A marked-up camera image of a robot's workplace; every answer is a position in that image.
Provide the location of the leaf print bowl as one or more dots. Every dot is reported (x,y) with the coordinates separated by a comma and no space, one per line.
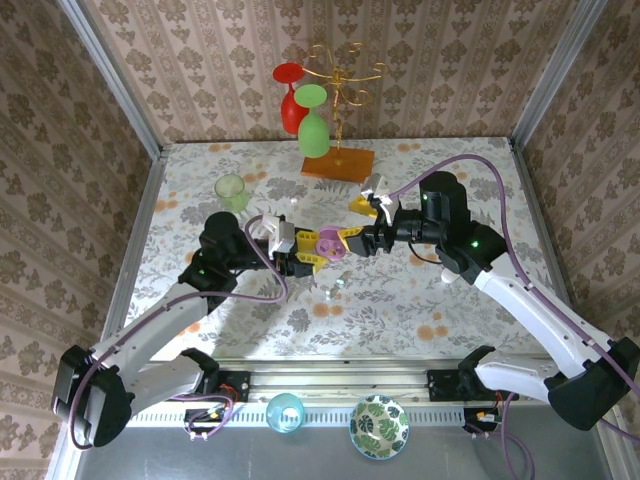
(378,425)

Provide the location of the blue translucent cup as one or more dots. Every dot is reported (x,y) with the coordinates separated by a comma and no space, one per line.
(285,415)

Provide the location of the green translucent cup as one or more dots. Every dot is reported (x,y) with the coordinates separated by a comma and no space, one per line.
(232,195)

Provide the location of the aluminium frame post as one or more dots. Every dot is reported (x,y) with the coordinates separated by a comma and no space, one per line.
(555,75)
(117,82)

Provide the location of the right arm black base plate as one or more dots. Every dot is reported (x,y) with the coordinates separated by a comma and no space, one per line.
(440,385)

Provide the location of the gold glass rack orange base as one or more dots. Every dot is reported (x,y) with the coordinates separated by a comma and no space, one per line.
(345,167)

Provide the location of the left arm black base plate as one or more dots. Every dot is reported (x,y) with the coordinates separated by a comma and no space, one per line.
(240,385)

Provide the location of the black connector bracket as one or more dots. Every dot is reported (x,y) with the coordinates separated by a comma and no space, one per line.
(205,415)
(480,417)

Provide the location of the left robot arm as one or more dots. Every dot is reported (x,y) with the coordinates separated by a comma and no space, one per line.
(150,325)

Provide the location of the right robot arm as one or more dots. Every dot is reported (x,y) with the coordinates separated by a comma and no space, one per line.
(530,310)

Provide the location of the aluminium table side rail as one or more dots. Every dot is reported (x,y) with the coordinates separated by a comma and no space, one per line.
(534,200)
(136,235)

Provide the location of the aluminium mounting rail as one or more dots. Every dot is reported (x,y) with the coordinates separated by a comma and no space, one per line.
(340,382)

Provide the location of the pink small cup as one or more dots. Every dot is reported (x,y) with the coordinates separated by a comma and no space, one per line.
(331,245)

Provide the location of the grey metal shelf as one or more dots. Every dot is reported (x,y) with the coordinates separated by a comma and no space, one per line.
(200,460)

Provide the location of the green plastic wine glass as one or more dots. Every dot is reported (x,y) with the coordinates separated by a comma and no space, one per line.
(312,135)

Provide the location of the red plastic wine glass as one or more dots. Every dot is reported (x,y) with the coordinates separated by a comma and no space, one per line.
(292,115)

